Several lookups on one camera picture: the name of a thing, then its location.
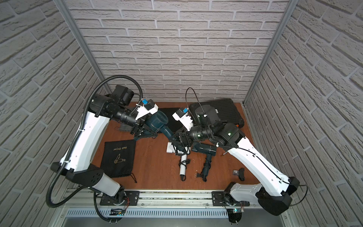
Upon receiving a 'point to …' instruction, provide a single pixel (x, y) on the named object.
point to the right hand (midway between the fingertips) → (174, 136)
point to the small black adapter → (240, 173)
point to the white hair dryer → (171, 148)
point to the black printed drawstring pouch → (118, 158)
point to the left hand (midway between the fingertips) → (159, 128)
